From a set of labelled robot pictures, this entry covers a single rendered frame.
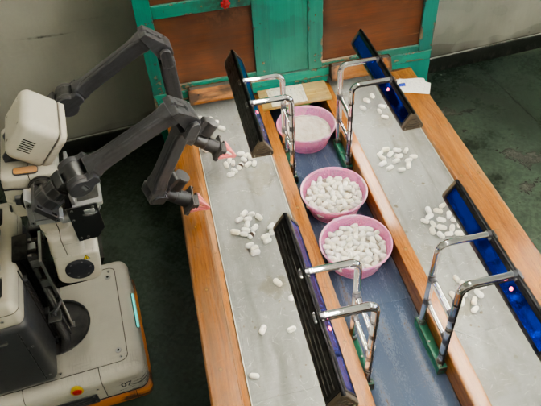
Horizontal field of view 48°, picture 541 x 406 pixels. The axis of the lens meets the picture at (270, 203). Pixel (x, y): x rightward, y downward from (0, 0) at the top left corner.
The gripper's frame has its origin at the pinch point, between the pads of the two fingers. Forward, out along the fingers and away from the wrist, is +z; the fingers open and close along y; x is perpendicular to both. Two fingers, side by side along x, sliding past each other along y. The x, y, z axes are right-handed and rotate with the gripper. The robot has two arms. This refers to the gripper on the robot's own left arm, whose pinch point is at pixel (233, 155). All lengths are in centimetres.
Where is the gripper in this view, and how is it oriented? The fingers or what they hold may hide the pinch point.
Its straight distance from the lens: 252.0
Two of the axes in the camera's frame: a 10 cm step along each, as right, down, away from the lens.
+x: -6.0, 6.5, 4.7
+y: -2.0, -6.9, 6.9
